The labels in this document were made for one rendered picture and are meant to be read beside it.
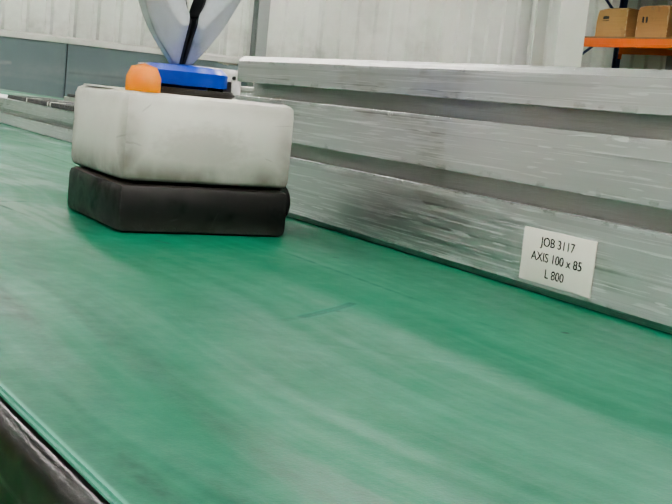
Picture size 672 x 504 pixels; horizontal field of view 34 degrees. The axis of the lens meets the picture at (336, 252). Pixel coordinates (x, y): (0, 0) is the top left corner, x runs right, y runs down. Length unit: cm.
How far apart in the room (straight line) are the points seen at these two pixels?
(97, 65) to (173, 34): 1175
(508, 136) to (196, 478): 28
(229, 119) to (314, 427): 29
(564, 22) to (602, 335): 845
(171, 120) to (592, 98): 18
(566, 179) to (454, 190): 7
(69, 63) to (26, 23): 59
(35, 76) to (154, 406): 1185
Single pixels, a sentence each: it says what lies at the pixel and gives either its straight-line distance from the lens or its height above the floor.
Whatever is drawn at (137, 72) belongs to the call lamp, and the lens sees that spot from 48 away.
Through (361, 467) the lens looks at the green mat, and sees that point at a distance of 20.
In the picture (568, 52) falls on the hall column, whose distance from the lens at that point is 884.
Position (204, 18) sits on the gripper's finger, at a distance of 53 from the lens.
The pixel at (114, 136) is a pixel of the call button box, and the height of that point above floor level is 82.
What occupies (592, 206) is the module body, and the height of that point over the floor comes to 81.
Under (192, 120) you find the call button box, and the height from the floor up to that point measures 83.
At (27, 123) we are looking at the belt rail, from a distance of 126.
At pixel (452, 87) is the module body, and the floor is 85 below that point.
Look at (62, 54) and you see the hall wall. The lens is 1215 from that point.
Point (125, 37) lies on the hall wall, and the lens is 1239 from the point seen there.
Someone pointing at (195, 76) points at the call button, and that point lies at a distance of 51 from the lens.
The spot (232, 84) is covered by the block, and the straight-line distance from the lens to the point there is 168.
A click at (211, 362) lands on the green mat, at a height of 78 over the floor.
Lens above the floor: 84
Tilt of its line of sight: 8 degrees down
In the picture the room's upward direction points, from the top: 6 degrees clockwise
